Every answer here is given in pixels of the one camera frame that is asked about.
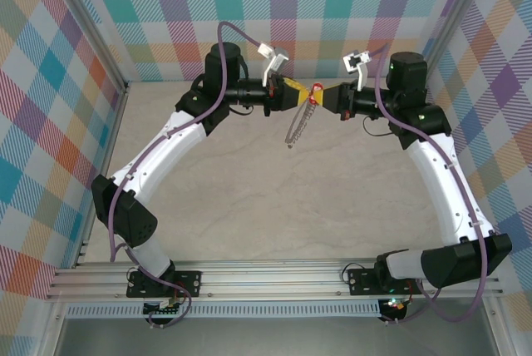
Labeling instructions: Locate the silver spiral coil keychain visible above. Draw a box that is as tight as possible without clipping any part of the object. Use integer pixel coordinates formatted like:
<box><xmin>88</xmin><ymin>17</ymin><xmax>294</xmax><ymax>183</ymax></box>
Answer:
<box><xmin>284</xmin><ymin>96</ymin><xmax>320</xmax><ymax>150</ymax></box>

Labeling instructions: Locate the grey metal base sheet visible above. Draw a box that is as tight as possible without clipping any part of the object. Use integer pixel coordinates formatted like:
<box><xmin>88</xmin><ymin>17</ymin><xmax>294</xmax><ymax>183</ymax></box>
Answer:
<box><xmin>53</xmin><ymin>317</ymin><xmax>498</xmax><ymax>356</ymax></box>

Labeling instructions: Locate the thin black right gripper wire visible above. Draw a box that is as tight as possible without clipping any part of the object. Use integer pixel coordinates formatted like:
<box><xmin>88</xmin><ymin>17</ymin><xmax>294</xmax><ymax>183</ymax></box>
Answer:
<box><xmin>362</xmin><ymin>116</ymin><xmax>397</xmax><ymax>138</ymax></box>

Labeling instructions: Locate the aluminium floor side rail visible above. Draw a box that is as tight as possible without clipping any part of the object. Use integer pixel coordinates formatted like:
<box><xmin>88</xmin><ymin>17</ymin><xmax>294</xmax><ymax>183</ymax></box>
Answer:
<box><xmin>39</xmin><ymin>83</ymin><xmax>131</xmax><ymax>356</ymax></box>
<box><xmin>414</xmin><ymin>79</ymin><xmax>515</xmax><ymax>356</ymax></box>

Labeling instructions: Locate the aluminium corner post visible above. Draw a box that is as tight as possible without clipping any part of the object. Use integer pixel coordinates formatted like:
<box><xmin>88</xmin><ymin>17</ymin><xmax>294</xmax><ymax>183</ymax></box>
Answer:
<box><xmin>414</xmin><ymin>0</ymin><xmax>500</xmax><ymax>87</ymax></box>
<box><xmin>41</xmin><ymin>0</ymin><xmax>131</xmax><ymax>91</ymax></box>

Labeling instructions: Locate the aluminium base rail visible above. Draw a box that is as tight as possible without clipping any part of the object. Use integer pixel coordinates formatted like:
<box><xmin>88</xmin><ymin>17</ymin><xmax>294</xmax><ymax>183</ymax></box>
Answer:
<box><xmin>45</xmin><ymin>259</ymin><xmax>505</xmax><ymax>301</ymax></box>

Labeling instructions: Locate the white slotted cable duct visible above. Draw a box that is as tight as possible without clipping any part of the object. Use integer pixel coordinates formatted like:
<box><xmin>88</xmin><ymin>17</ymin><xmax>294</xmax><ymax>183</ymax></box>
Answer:
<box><xmin>66</xmin><ymin>299</ymin><xmax>383</xmax><ymax>319</ymax></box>

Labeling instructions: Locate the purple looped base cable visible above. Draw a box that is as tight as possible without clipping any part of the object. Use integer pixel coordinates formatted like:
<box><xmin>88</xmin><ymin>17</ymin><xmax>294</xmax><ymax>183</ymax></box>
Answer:
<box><xmin>142</xmin><ymin>289</ymin><xmax>195</xmax><ymax>330</ymax></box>

